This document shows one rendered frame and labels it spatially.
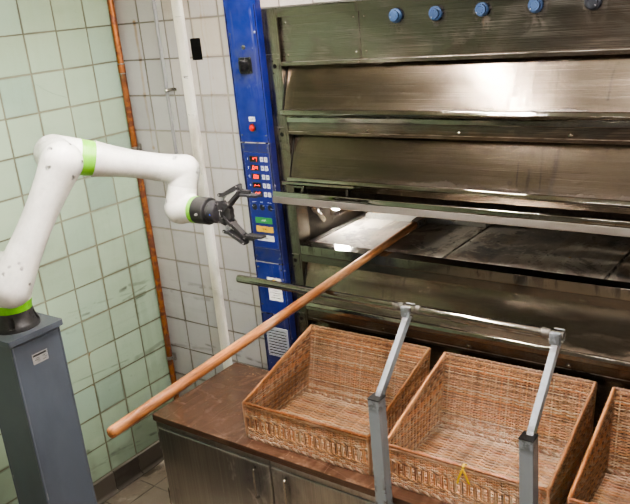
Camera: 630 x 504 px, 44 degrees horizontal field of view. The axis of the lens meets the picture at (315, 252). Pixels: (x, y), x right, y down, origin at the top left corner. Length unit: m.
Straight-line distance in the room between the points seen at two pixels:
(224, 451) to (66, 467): 0.59
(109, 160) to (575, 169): 1.46
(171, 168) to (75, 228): 0.94
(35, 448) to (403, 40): 1.82
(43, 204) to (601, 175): 1.66
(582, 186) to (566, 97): 0.28
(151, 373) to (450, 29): 2.21
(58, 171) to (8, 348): 0.59
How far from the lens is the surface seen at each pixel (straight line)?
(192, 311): 3.71
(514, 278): 2.70
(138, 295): 3.76
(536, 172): 2.56
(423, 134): 2.71
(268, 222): 3.16
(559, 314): 2.70
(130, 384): 3.83
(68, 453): 2.85
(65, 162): 2.38
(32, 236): 2.42
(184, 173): 2.65
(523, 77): 2.54
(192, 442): 3.18
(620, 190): 2.48
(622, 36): 2.44
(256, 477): 3.01
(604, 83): 2.46
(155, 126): 3.53
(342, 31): 2.84
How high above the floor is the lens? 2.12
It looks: 18 degrees down
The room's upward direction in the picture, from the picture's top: 6 degrees counter-clockwise
